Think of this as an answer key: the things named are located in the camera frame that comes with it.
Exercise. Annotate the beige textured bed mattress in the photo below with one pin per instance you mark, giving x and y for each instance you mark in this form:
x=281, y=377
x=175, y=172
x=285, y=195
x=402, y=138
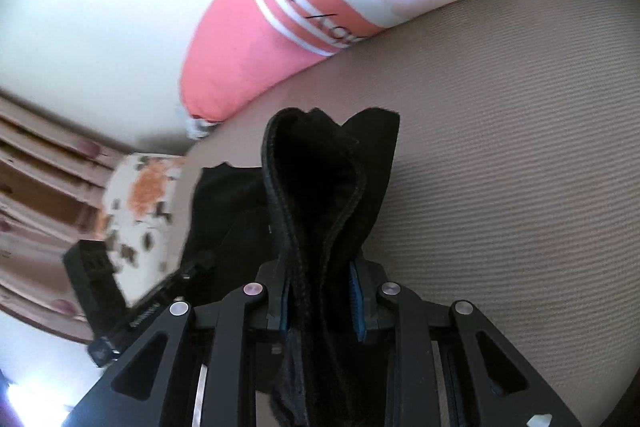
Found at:
x=516, y=177

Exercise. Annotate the floral white pillow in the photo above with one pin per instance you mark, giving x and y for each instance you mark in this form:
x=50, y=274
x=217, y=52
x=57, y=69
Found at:
x=135, y=221

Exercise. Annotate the black pants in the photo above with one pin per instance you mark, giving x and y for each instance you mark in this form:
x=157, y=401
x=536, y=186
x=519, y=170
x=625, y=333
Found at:
x=310, y=204

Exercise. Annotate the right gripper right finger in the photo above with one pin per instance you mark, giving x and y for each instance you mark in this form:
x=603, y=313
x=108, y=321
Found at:
x=424, y=364

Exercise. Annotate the wooden headboard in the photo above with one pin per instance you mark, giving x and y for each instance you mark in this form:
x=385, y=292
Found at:
x=52, y=183

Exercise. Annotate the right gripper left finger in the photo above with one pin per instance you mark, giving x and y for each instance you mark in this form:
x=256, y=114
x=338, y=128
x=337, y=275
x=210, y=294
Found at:
x=192, y=363

